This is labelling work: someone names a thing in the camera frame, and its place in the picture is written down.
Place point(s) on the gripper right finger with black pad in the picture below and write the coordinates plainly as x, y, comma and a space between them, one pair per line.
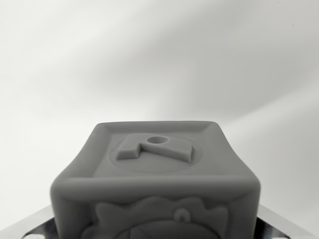
276, 224

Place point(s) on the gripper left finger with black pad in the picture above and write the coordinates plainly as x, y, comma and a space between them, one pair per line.
37, 227

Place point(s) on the grey embossed cube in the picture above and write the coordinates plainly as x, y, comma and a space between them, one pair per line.
154, 184

